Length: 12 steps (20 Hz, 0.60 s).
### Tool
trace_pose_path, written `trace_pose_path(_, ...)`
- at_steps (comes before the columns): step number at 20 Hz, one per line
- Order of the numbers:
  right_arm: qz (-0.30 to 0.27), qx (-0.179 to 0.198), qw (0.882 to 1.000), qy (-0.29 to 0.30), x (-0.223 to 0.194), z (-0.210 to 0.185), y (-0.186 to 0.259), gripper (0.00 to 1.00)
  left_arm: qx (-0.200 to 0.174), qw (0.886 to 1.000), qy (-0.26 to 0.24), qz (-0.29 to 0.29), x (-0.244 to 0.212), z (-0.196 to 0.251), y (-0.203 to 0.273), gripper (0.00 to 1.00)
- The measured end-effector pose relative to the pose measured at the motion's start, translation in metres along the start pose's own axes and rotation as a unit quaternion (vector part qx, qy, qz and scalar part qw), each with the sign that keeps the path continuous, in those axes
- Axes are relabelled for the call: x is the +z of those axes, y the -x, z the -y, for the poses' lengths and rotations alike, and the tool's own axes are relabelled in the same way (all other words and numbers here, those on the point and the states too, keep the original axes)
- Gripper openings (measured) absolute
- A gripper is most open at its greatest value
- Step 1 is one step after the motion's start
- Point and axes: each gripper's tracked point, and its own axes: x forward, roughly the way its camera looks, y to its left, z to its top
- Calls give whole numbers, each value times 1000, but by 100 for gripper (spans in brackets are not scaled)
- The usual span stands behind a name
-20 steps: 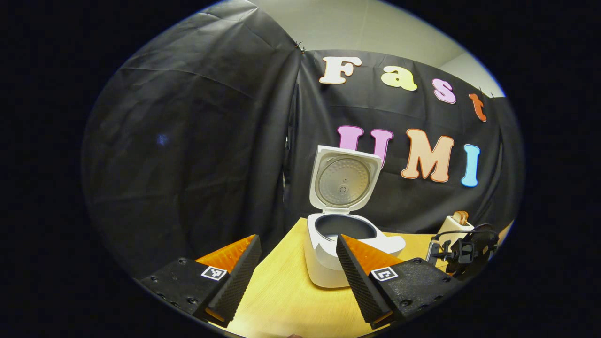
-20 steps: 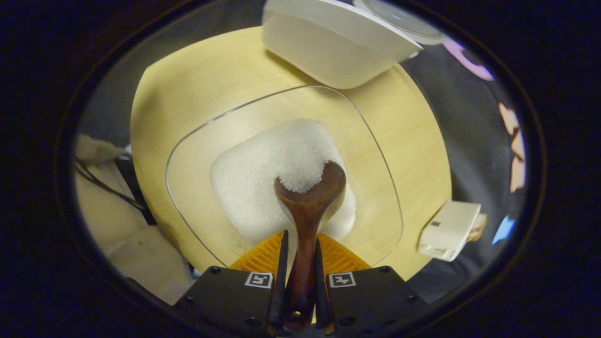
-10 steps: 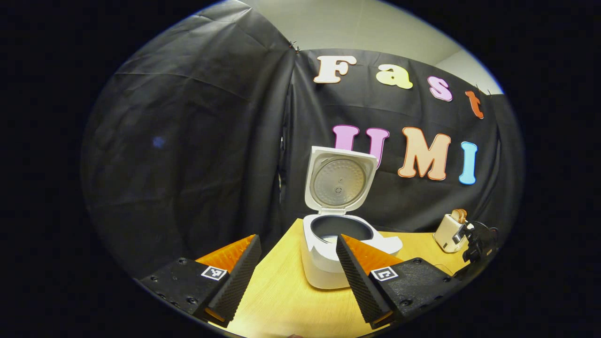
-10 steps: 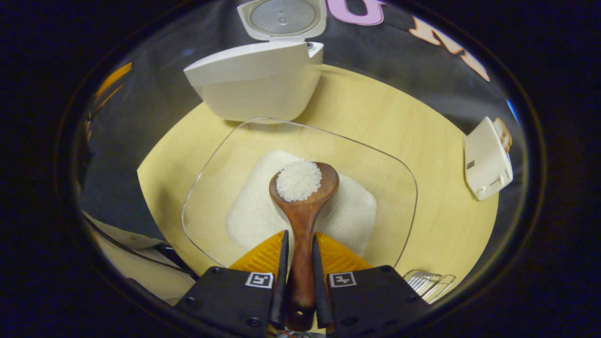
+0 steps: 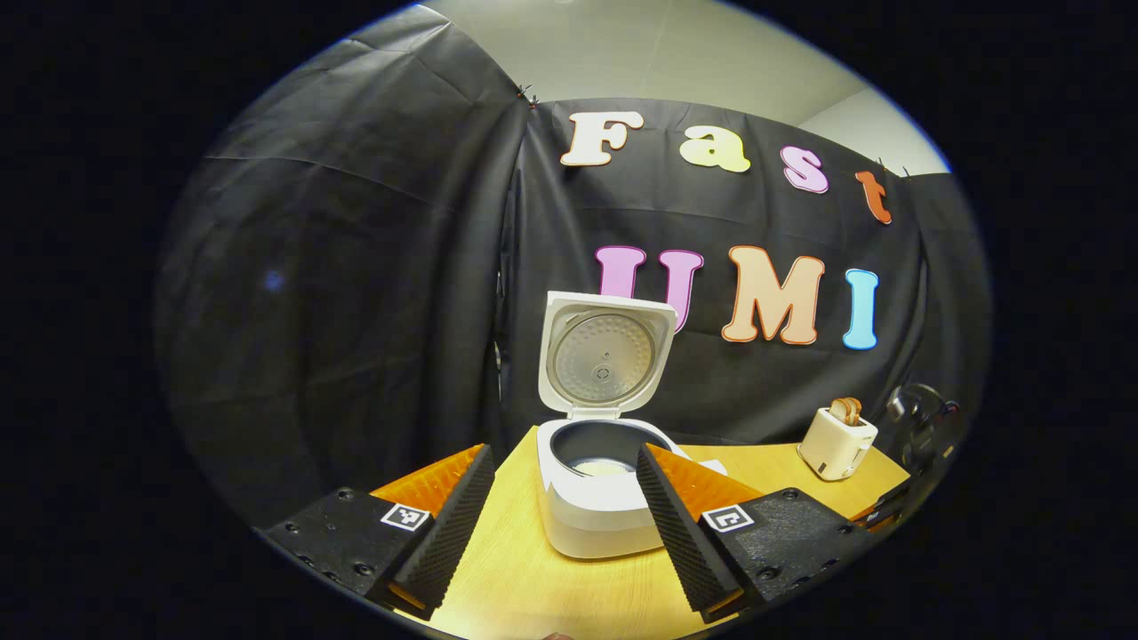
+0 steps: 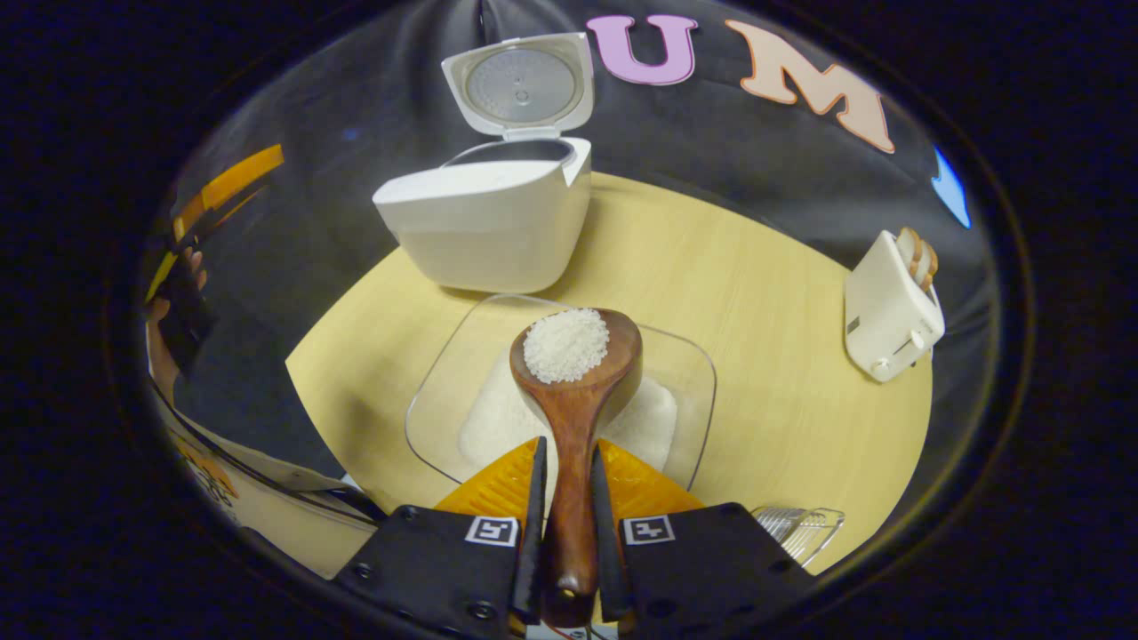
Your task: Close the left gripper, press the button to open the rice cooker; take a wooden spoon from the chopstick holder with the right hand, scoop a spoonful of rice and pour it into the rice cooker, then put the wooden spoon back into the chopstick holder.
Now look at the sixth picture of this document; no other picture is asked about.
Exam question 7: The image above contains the clear glass dish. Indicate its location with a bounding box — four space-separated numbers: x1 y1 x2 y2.
405 293 717 494

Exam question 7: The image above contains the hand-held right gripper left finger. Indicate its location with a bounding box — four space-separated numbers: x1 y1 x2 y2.
333 436 548 640

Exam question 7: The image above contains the metal wire chopstick holder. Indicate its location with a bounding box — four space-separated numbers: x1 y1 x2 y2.
751 505 845 568

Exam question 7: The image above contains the white rice cooker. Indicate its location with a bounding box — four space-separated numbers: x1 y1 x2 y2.
372 33 595 294

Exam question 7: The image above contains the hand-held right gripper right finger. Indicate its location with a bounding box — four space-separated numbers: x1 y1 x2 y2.
589 438 814 636

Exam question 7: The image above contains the white toaster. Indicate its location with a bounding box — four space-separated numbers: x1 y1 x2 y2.
843 229 946 383

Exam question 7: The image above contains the brown wooden spoon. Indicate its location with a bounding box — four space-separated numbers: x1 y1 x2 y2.
509 308 644 628

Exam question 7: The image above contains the black backdrop cloth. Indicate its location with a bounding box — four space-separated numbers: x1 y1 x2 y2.
142 0 997 468

